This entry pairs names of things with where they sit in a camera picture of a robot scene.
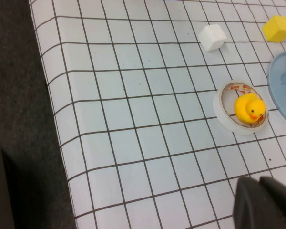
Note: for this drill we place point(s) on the blue cup stand white caps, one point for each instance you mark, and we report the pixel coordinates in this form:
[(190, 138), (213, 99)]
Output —
[(283, 78)]

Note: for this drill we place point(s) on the white tape roll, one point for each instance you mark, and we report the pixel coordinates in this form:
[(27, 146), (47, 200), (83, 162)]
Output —
[(228, 124)]

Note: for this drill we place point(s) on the white black grid tablecloth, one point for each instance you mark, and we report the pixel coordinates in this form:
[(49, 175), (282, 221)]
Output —
[(133, 119)]

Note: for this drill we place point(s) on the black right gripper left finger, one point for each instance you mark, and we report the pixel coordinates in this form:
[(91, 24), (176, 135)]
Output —
[(250, 205)]

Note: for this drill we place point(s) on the yellow foam cube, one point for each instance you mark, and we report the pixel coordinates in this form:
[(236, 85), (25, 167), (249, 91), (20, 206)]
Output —
[(276, 28)]

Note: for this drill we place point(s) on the yellow rubber duck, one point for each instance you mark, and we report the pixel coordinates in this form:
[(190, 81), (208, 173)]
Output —
[(248, 107)]

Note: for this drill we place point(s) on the white foam cube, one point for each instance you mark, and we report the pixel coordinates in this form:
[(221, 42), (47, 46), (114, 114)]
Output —
[(212, 37)]

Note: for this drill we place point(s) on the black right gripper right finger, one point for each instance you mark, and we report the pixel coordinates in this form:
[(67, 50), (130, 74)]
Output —
[(281, 205)]

